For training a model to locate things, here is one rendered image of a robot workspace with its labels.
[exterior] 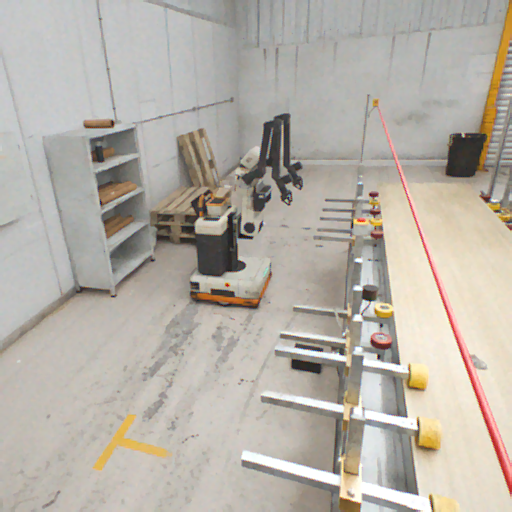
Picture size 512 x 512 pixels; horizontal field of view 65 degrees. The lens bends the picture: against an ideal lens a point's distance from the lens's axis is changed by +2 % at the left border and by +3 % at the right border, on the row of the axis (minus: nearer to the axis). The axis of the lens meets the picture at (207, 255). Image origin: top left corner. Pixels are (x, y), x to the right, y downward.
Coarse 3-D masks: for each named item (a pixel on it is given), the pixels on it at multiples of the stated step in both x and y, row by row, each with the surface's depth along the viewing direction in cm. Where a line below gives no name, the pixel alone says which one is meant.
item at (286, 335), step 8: (280, 336) 180; (288, 336) 178; (296, 336) 177; (304, 336) 176; (312, 336) 176; (320, 336) 175; (320, 344) 174; (328, 344) 173; (336, 344) 172; (344, 344) 170; (368, 344) 168; (376, 352) 167; (384, 352) 165
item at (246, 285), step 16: (240, 256) 397; (256, 256) 395; (240, 272) 365; (256, 272) 363; (192, 288) 369; (208, 288) 361; (224, 288) 355; (240, 288) 349; (256, 288) 345; (256, 304) 350
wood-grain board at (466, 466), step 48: (384, 192) 356; (432, 192) 347; (384, 240) 259; (432, 240) 253; (480, 240) 249; (432, 288) 200; (480, 288) 197; (432, 336) 165; (480, 336) 163; (432, 384) 140; (480, 432) 122; (432, 480) 109; (480, 480) 108
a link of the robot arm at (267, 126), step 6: (276, 120) 287; (282, 120) 292; (264, 126) 292; (270, 126) 290; (264, 132) 294; (270, 132) 294; (264, 138) 296; (264, 144) 298; (264, 150) 300; (264, 156) 302; (258, 162) 305; (264, 162) 304; (258, 168) 304; (258, 174) 306
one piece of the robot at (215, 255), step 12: (204, 216) 353; (216, 216) 351; (228, 216) 352; (204, 228) 341; (216, 228) 337; (228, 228) 355; (204, 240) 346; (216, 240) 342; (228, 240) 359; (204, 252) 351; (216, 252) 347; (228, 252) 363; (204, 264) 356; (216, 264) 352; (228, 264) 367
